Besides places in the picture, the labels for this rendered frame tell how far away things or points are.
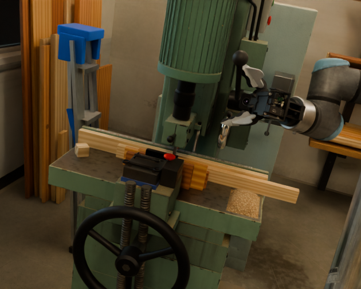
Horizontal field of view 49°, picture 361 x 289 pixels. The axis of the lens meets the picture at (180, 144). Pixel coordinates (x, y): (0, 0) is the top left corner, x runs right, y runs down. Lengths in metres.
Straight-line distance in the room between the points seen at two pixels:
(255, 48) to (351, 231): 0.75
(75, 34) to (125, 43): 1.80
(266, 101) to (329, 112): 0.21
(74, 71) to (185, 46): 0.94
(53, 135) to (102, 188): 1.41
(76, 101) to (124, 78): 1.83
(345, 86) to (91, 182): 0.73
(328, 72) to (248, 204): 0.41
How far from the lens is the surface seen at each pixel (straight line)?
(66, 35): 1.89
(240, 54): 0.88
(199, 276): 1.18
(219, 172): 1.18
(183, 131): 1.11
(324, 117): 1.11
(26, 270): 2.20
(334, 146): 3.03
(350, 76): 1.16
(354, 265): 0.64
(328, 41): 3.35
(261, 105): 1.00
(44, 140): 2.50
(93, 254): 1.25
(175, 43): 1.04
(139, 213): 0.89
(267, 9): 1.35
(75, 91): 1.90
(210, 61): 1.04
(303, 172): 3.61
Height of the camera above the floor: 1.43
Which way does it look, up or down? 22 degrees down
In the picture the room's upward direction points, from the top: 10 degrees clockwise
